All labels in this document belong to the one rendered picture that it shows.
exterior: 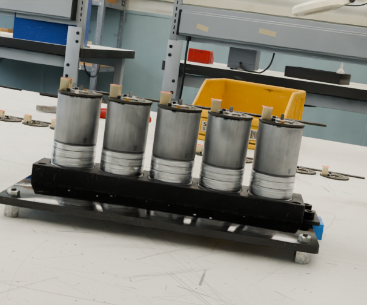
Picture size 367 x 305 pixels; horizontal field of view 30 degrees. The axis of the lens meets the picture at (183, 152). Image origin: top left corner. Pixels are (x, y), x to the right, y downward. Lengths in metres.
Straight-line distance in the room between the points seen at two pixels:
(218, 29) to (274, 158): 2.36
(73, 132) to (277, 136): 0.11
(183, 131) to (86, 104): 0.05
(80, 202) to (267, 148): 0.10
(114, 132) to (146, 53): 4.65
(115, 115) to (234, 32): 2.35
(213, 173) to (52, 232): 0.09
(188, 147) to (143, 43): 4.66
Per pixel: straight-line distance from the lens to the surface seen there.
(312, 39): 2.67
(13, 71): 5.43
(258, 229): 0.34
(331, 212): 0.46
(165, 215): 0.34
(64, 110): 0.37
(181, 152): 0.36
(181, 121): 0.36
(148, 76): 5.01
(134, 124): 0.36
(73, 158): 0.37
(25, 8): 3.00
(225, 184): 0.36
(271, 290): 0.29
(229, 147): 0.36
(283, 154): 0.36
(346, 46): 2.66
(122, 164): 0.37
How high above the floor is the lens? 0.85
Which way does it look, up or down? 10 degrees down
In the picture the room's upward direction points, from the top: 8 degrees clockwise
